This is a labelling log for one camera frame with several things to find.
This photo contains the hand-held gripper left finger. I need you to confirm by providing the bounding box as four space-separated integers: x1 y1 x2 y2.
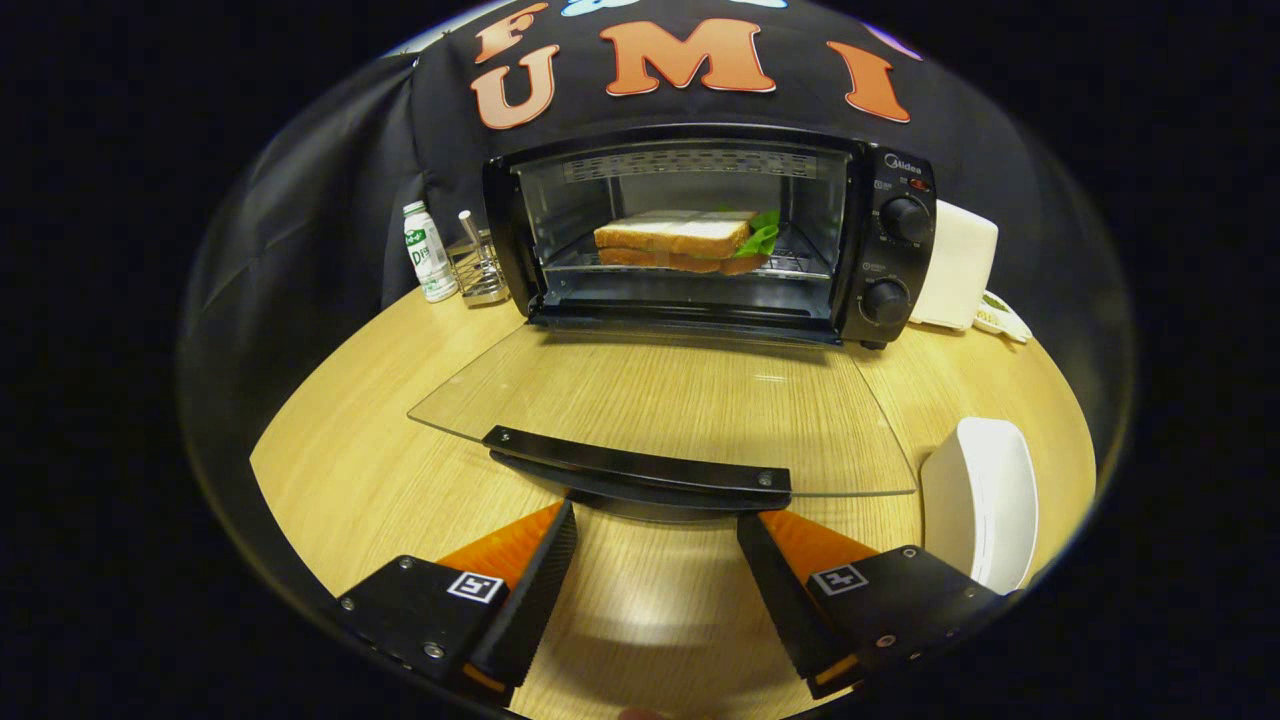
335 500 579 706

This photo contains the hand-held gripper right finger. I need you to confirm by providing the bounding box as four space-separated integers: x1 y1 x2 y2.
737 510 1004 701

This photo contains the black toaster oven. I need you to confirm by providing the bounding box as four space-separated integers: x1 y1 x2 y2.
407 123 938 513

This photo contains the lettuce sandwich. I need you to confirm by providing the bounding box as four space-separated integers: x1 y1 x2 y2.
594 207 781 276

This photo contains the white pop-up toaster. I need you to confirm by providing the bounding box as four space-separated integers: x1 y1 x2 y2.
908 200 999 331

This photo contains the white rectangular plate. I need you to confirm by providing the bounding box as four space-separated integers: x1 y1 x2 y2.
920 417 1039 596

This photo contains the white divided condiment dish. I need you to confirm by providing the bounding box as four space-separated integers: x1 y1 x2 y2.
972 290 1033 344

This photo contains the small white drink bottle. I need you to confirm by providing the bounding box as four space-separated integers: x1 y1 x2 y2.
403 200 459 304

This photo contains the metal wire holder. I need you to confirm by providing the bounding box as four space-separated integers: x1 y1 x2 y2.
447 210 511 307

